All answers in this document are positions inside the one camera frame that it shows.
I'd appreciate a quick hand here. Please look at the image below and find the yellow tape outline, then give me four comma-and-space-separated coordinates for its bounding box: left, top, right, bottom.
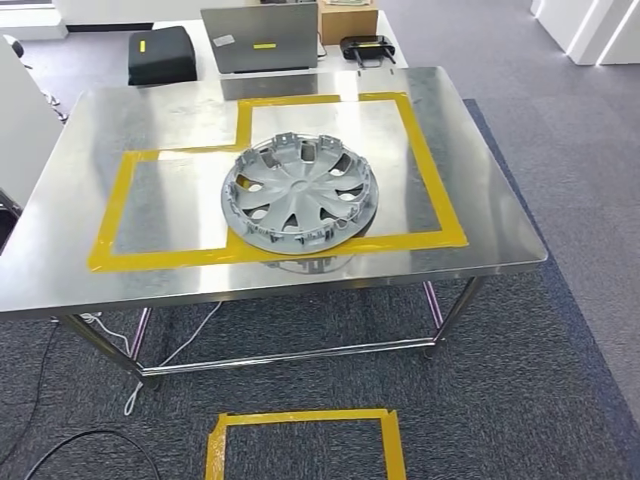
87, 92, 469, 274

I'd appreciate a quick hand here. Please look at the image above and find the white cable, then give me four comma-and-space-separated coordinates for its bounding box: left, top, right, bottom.
79, 301, 223, 417

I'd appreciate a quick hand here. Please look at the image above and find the stainless steel workbench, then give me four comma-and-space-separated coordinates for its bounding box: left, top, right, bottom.
0, 66, 549, 392

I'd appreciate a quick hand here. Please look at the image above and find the black router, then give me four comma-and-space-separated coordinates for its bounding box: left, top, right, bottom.
340, 34, 397, 70

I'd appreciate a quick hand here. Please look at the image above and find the white board panel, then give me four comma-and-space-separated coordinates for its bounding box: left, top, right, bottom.
0, 36, 63, 210

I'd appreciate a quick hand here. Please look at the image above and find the grey laptop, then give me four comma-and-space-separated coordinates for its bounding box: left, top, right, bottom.
199, 3, 319, 75

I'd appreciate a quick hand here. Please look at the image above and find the white display plinth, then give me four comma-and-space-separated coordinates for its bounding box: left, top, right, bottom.
597, 0, 640, 68
537, 0, 614, 66

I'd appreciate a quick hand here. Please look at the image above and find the yellow floor tape square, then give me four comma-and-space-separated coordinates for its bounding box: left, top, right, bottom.
205, 408, 407, 480

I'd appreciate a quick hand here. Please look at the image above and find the grey wheel hubcap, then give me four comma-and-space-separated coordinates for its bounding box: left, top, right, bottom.
220, 132, 380, 256

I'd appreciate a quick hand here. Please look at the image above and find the black office chair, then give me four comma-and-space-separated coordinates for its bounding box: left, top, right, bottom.
2, 33, 69, 125

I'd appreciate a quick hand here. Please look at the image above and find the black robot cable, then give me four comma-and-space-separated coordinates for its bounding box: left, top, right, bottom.
25, 429, 162, 480

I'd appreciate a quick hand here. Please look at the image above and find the black zip case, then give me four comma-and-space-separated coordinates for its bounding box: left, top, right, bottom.
127, 25, 198, 87

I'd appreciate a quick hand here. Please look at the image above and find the dark cabinet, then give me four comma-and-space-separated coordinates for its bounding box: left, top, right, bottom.
0, 188, 23, 256

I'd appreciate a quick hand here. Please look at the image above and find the cardboard box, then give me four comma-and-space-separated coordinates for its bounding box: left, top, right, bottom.
317, 0, 380, 46

